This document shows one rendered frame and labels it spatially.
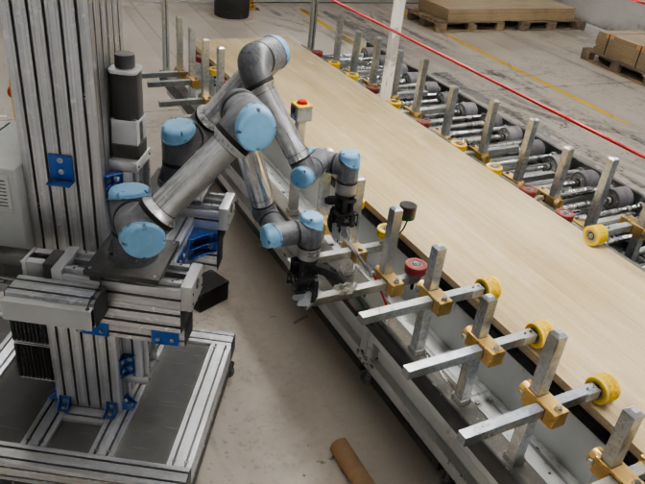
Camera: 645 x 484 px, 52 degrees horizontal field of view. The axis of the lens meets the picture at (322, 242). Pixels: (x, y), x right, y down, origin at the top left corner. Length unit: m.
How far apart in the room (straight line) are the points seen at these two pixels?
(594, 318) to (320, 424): 1.26
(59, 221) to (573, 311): 1.71
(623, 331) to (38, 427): 2.07
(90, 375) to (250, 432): 0.73
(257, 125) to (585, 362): 1.20
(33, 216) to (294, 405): 1.42
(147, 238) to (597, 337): 1.42
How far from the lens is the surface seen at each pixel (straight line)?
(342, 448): 2.81
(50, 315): 2.07
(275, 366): 3.23
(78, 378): 2.67
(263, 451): 2.87
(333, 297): 2.24
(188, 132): 2.36
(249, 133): 1.75
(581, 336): 2.28
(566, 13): 11.37
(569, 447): 2.20
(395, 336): 2.37
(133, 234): 1.81
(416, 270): 2.36
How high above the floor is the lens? 2.16
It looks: 31 degrees down
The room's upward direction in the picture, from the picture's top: 7 degrees clockwise
